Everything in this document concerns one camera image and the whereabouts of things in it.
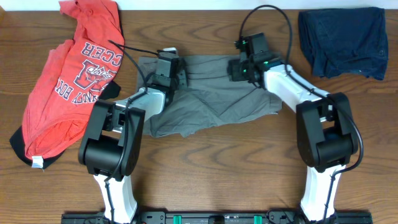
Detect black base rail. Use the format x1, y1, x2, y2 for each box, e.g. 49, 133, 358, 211
60, 211, 373, 224

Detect black garment under t-shirt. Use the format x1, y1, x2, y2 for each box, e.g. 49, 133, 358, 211
9, 81, 121, 169

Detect red printed t-shirt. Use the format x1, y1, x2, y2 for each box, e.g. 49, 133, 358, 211
22, 0, 124, 159

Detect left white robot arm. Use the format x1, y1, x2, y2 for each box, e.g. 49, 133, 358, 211
78, 70, 188, 223

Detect grey shorts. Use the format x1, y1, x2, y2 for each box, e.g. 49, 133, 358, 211
143, 55, 282, 138

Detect folded navy garment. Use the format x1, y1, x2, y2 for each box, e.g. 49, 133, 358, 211
298, 7, 389, 80

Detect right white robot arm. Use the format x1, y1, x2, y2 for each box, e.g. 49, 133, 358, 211
227, 58, 364, 223

